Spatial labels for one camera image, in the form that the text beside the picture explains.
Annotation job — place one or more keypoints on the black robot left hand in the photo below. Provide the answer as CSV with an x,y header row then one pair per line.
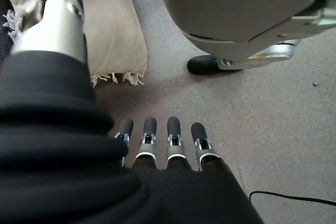
x,y
78,169

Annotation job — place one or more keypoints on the white fringed cushion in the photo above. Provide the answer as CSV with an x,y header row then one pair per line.
x,y
113,24

